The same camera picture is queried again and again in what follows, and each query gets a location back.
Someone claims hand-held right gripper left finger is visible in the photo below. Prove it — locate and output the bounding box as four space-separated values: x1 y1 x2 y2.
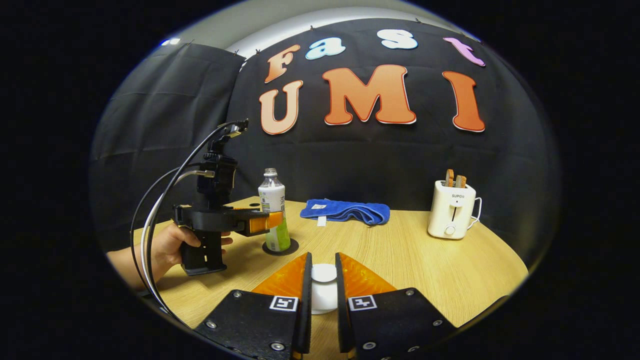
195 252 313 360

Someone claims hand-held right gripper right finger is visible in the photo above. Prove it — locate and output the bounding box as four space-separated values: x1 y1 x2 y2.
335 252 457 360

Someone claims white green water bottle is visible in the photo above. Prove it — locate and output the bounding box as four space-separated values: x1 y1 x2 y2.
258 168 292 252

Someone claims white teacup lid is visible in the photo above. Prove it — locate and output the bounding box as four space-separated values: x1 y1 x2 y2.
310 263 339 315

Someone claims black round coaster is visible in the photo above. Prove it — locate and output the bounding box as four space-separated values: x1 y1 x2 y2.
262 238 300 257

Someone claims blue towel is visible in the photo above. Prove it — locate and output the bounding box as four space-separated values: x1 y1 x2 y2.
300 199 391 227

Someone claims black backdrop cloth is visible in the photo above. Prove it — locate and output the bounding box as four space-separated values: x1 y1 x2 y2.
90 19 562 263

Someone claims white toaster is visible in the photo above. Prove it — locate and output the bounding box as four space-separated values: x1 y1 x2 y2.
427 180 477 240

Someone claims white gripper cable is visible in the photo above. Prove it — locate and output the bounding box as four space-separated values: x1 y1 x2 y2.
139 169 217 312

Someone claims white toaster cable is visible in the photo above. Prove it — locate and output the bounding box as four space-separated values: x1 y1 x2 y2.
467 197 483 230

